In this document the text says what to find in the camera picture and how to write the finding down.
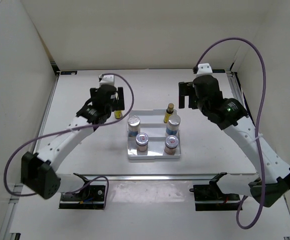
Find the yellow label sauce bottle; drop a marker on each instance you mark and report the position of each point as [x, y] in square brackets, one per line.
[169, 111]
[118, 114]

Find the aluminium rail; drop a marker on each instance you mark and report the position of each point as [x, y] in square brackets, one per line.
[154, 177]
[38, 100]
[245, 131]

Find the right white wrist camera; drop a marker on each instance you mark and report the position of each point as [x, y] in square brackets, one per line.
[202, 69]

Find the white divided organizer tray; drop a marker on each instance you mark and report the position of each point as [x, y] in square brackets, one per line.
[151, 123]

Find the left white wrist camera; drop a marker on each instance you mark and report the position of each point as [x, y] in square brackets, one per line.
[106, 79]

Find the aluminium front rail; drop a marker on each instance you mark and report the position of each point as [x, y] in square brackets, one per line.
[154, 177]

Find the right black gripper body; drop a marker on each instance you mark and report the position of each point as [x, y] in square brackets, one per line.
[200, 105]

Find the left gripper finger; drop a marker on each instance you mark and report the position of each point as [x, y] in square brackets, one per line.
[93, 92]
[119, 104]

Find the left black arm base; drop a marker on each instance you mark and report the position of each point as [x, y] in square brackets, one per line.
[91, 196]

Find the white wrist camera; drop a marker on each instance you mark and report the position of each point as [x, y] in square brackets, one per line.
[106, 79]
[202, 69]

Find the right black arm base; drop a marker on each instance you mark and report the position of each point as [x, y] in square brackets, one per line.
[208, 197]

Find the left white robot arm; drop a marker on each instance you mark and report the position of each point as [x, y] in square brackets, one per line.
[38, 170]

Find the white lid jar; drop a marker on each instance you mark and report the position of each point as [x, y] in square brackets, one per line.
[142, 141]
[171, 144]

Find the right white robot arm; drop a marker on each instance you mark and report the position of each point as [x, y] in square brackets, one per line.
[272, 178]

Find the blue label shaker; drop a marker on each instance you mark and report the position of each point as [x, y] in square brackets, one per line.
[172, 126]
[133, 125]

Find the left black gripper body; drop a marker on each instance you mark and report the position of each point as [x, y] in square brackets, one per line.
[111, 108]

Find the aluminium left rail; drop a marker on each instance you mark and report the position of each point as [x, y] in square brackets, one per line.
[38, 100]

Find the aluminium right rail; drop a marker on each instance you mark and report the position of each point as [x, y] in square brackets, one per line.
[245, 131]

